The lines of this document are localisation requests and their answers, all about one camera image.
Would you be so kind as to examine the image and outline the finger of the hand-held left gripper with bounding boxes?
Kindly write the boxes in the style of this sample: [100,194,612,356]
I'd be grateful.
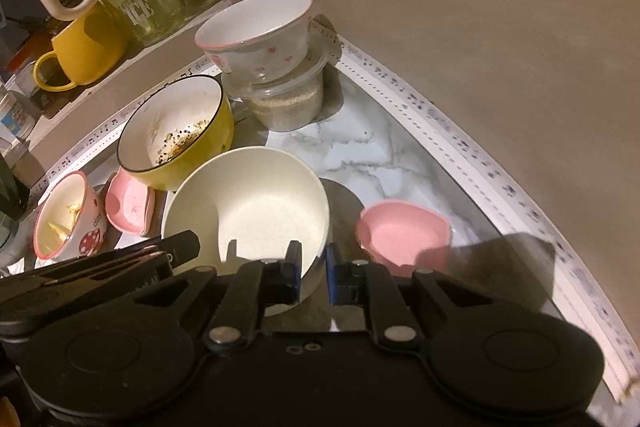
[114,230,202,267]

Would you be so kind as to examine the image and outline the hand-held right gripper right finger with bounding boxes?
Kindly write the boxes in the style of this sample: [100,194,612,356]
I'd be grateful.
[325,243,507,345]

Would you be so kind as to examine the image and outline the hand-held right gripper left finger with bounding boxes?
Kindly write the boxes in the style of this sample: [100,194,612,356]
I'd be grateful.
[132,240,304,354]

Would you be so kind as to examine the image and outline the cream bowl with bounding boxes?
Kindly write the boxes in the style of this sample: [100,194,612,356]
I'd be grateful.
[161,146,332,318]

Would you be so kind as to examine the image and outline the small pink dish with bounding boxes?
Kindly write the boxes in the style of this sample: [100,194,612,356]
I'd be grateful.
[104,167,157,237]
[355,200,453,279]

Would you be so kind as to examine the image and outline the strawberry print bowl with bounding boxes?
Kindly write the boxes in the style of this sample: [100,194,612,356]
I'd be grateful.
[32,170,108,260]

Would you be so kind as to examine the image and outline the dark appliance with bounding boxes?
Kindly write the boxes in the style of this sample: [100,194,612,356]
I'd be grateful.
[0,154,32,254]

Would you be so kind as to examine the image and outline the yellow bowl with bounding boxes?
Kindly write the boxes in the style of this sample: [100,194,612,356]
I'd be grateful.
[116,75,235,192]

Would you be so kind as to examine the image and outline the clear plastic container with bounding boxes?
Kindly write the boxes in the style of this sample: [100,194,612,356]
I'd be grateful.
[221,34,341,132]

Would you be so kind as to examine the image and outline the small white labelled jar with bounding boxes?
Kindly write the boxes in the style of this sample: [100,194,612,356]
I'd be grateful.
[0,91,37,144]

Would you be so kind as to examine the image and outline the yellow mug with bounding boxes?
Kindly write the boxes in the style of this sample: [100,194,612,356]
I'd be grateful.
[33,0,132,92]

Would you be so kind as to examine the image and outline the white bowl with pink hearts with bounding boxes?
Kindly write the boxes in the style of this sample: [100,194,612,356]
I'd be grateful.
[194,0,315,82]

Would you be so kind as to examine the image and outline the small glass jar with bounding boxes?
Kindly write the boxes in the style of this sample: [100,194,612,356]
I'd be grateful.
[97,0,160,48]

